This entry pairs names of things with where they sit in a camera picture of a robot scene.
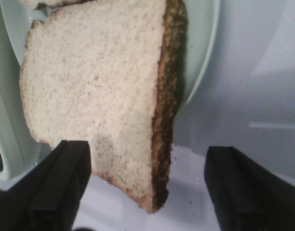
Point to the mint green breakfast maker base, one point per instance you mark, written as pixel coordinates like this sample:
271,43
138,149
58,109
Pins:
18,150

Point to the bread slice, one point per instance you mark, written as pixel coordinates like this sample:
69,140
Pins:
105,71
39,4

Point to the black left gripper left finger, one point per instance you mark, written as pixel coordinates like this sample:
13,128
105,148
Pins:
48,197

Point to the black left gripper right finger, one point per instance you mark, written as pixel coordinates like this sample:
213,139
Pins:
245,196

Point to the mint green round plate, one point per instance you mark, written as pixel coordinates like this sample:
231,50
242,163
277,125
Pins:
202,17

